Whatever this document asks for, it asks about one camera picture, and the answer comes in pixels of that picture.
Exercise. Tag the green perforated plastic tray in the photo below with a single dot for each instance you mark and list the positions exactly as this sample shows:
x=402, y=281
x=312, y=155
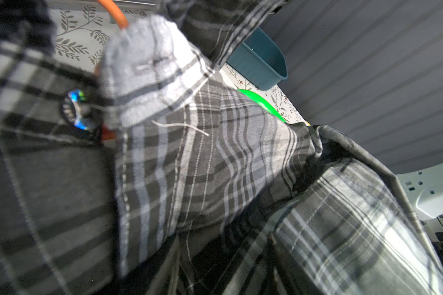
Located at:
x=255, y=97

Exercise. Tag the brown orange hanger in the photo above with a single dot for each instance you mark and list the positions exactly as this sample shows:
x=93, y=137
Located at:
x=122, y=22

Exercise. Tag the dark teal plastic bin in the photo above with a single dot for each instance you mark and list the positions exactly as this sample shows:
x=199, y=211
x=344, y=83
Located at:
x=260, y=61

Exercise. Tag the floral table mat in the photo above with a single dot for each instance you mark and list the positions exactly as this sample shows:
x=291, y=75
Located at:
x=84, y=27

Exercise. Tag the grey plaid long-sleeve shirt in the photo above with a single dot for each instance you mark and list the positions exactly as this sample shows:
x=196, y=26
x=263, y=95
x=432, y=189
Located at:
x=152, y=177

